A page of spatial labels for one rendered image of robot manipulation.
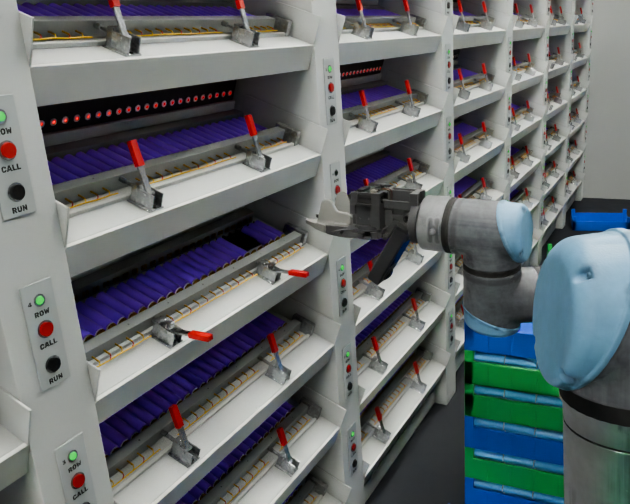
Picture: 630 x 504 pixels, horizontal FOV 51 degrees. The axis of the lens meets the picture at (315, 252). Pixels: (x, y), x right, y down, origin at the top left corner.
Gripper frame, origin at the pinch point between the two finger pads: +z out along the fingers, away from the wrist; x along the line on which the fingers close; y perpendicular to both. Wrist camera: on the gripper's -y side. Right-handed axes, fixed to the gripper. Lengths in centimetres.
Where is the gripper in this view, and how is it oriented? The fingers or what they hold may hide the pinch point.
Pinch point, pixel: (318, 222)
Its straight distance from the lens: 118.3
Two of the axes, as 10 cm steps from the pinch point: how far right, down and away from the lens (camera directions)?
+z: -8.7, -1.2, 4.9
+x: -5.0, 2.9, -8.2
